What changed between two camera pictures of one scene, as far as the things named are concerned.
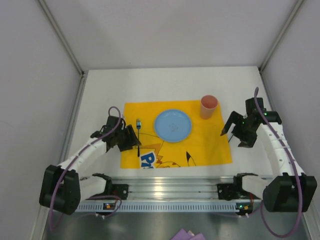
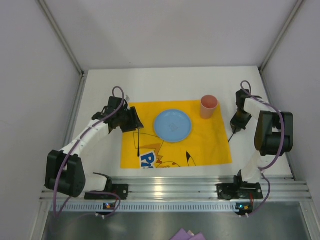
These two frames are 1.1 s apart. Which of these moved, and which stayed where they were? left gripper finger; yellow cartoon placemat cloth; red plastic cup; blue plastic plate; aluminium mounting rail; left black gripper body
Moved: left gripper finger; left black gripper body
Stayed: blue plastic plate; yellow cartoon placemat cloth; aluminium mounting rail; red plastic cup
